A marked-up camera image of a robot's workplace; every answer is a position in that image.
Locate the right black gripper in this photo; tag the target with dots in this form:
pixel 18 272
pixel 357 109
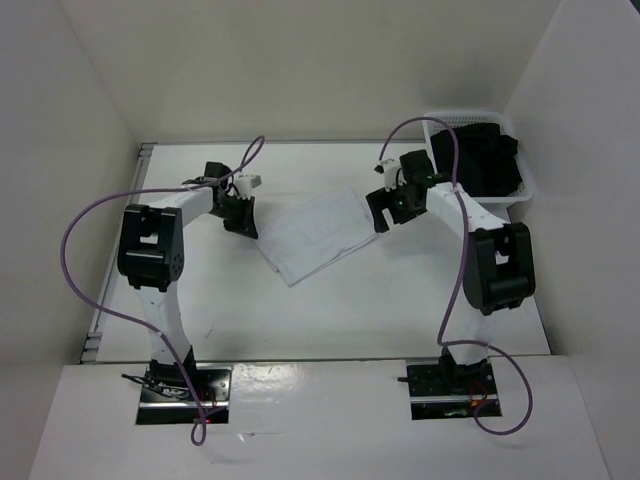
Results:
pixel 380 200

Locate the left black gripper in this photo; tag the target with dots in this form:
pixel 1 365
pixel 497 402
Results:
pixel 246 224

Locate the white skirt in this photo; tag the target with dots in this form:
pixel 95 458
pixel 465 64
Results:
pixel 302 241

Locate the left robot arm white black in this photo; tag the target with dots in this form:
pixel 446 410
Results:
pixel 151 256

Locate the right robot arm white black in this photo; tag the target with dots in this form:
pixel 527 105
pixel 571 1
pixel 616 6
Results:
pixel 496 270

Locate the black skirt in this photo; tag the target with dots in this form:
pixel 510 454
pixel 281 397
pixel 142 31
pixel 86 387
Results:
pixel 487 164

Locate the white plastic laundry basket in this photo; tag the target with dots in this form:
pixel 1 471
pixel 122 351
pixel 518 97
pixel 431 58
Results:
pixel 460 117

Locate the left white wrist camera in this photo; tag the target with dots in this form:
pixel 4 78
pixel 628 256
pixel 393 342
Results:
pixel 245 184

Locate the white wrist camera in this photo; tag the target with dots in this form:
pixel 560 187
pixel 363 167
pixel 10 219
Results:
pixel 245 184
pixel 392 173

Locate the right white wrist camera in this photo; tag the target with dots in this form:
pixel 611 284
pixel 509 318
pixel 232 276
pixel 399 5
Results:
pixel 392 173

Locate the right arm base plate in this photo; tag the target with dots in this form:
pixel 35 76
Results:
pixel 435 394

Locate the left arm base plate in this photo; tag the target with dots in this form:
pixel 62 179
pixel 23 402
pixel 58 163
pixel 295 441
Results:
pixel 162 404

